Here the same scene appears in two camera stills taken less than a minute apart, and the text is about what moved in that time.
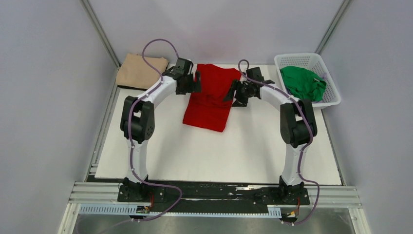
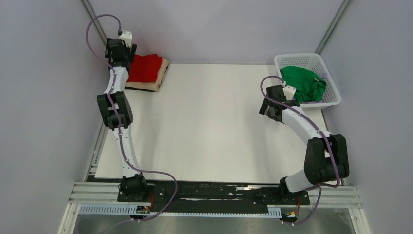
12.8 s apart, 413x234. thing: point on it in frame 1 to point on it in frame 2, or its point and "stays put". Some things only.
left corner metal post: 88,7 stays put
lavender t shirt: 323,75 stays put
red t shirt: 207,109 to 145,68
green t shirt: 303,84 stays put
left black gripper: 195,87 to 131,51
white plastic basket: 313,62 stays put
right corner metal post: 322,44 stays put
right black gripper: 239,102 to 264,109
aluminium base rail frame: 106,193 stays put
